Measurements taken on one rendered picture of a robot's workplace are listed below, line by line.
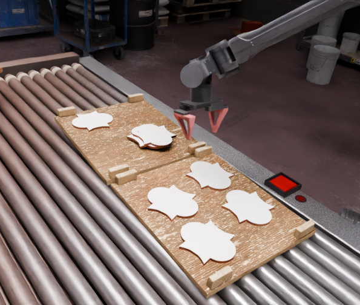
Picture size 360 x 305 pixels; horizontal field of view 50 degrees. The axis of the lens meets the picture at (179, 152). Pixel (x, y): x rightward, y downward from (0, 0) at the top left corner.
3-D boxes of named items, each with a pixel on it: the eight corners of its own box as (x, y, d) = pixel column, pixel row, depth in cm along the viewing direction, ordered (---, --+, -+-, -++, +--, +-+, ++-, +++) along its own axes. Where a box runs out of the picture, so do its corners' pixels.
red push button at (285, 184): (280, 178, 116) (281, 174, 115) (296, 188, 113) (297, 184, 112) (267, 184, 113) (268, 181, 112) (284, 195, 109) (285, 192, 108)
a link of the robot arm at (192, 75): (241, 69, 99) (227, 38, 98) (235, 77, 89) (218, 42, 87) (201, 89, 104) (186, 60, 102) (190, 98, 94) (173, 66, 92)
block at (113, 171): (126, 170, 109) (126, 162, 108) (129, 173, 108) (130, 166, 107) (107, 176, 106) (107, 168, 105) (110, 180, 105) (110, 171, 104)
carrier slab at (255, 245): (210, 154, 123) (210, 150, 122) (314, 234, 96) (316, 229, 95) (111, 188, 105) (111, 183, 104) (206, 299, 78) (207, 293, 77)
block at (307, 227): (307, 227, 96) (310, 218, 94) (313, 231, 95) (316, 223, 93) (291, 235, 93) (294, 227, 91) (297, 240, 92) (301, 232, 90)
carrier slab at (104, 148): (143, 101, 151) (143, 98, 150) (207, 154, 123) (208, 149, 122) (54, 120, 133) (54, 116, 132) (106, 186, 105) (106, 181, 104)
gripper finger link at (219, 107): (229, 133, 108) (229, 100, 105) (209, 138, 104) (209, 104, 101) (212, 127, 113) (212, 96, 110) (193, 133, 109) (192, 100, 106)
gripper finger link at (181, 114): (210, 138, 104) (210, 104, 101) (189, 144, 100) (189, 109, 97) (193, 133, 109) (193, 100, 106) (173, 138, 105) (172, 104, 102)
